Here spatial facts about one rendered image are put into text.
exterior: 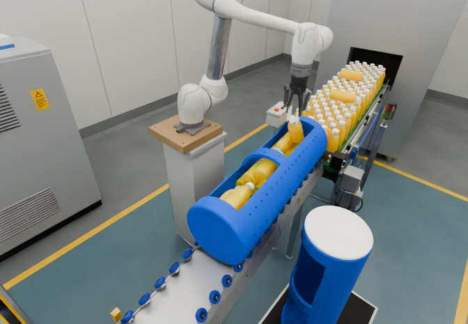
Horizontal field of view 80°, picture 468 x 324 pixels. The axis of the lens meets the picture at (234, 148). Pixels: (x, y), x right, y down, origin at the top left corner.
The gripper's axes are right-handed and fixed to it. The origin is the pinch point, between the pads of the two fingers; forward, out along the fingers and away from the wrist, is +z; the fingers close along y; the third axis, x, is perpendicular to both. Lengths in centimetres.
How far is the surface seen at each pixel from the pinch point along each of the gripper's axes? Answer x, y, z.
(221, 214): -63, 3, 11
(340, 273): -40, 45, 40
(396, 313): 23, 86, 134
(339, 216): -20, 36, 31
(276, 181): -32.6, 9.7, 14.5
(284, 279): 1, 13, 134
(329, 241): -35, 37, 30
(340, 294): -37, 48, 56
